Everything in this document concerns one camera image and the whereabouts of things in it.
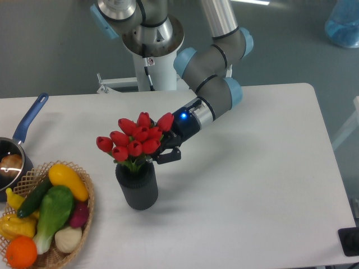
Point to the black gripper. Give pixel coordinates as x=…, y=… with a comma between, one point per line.
x=185, y=125

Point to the red tulip bouquet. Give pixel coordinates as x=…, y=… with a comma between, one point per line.
x=135, y=141

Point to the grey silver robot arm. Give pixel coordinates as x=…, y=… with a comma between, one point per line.
x=154, y=38

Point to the dark grey ribbed vase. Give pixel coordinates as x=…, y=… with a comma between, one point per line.
x=140, y=190

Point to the yellow squash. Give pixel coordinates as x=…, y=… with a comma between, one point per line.
x=61, y=174

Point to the purple red onion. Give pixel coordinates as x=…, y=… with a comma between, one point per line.
x=79, y=216

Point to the green bok choy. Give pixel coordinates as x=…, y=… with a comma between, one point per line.
x=55, y=209

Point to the white garlic bulb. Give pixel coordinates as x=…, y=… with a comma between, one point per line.
x=68, y=239

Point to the dark green cucumber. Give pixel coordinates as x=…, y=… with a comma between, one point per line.
x=33, y=200

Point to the brown bread roll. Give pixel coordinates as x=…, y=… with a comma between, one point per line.
x=11, y=165

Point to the yellow banana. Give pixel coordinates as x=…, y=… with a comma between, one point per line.
x=14, y=200

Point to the yellow bell pepper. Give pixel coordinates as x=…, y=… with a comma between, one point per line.
x=13, y=227

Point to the orange fruit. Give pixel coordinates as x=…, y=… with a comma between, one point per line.
x=21, y=252

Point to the black device at edge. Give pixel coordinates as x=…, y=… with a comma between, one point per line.
x=349, y=241

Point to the blue plastic bag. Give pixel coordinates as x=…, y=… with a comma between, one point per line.
x=342, y=25

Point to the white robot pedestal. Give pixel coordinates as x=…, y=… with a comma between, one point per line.
x=155, y=73

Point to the white table clamp bracket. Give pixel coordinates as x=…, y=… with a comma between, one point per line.
x=109, y=86

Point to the blue handled saucepan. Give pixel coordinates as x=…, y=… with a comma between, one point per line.
x=10, y=146

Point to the white metal frame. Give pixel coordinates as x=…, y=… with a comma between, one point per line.
x=347, y=127

